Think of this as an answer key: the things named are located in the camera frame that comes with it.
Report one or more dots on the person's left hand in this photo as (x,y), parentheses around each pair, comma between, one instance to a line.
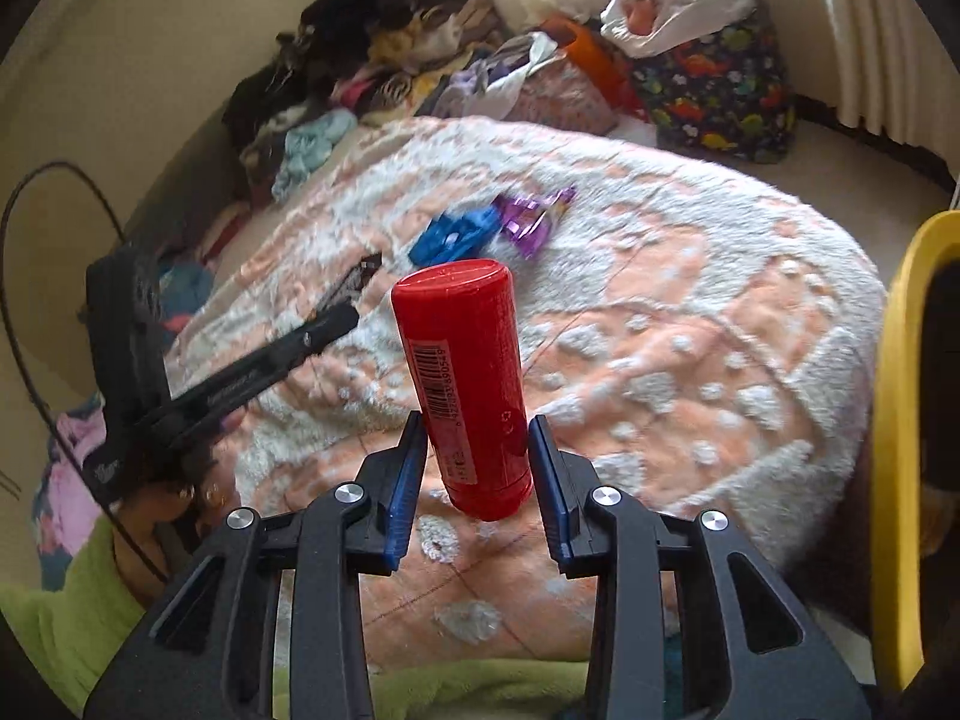
(161,510)

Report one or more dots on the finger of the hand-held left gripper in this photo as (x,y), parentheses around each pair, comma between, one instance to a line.
(247,379)

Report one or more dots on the yellow trash bin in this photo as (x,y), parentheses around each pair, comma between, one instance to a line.
(896,465)

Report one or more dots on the blue patterned cloth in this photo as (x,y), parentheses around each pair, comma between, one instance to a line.
(187,292)

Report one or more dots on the pink floral bag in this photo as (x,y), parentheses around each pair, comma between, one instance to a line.
(562,94)

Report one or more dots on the white plastic bag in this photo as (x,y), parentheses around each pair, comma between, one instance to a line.
(705,7)

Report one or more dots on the orange bag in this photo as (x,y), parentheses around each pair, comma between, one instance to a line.
(592,52)

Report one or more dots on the crumpled blue wrapper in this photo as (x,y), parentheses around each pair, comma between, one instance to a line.
(450,236)

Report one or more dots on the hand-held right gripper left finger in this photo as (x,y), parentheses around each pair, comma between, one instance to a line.
(405,495)

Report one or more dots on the pink blue floral cloth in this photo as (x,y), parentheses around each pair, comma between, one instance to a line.
(67,480)

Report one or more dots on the white bag with lavender clothes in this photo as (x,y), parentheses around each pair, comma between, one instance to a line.
(510,82)

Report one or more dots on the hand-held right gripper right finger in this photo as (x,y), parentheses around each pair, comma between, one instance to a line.
(547,495)

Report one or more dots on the person's left forearm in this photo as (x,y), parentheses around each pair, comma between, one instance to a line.
(60,615)

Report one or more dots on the pile of dark clothes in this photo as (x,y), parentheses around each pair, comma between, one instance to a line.
(360,22)

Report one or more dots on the peach white tufted blanket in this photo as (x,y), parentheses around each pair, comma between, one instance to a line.
(675,352)

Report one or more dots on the red plastic bottle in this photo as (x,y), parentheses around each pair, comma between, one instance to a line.
(465,360)

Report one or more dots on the dinosaur print laundry basket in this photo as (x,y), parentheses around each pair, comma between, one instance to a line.
(720,97)

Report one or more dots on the light blue cloth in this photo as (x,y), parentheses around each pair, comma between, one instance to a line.
(307,146)

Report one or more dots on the purple foil wrapper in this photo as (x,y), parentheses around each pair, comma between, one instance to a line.
(529,221)

